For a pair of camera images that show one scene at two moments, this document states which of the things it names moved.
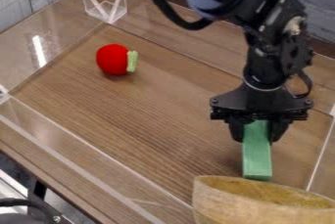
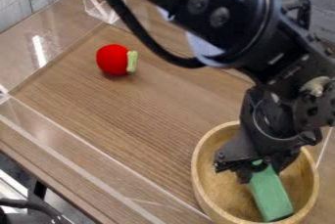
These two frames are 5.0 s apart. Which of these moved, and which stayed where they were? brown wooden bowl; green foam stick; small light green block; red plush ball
Moved: brown wooden bowl; green foam stick
Stayed: small light green block; red plush ball
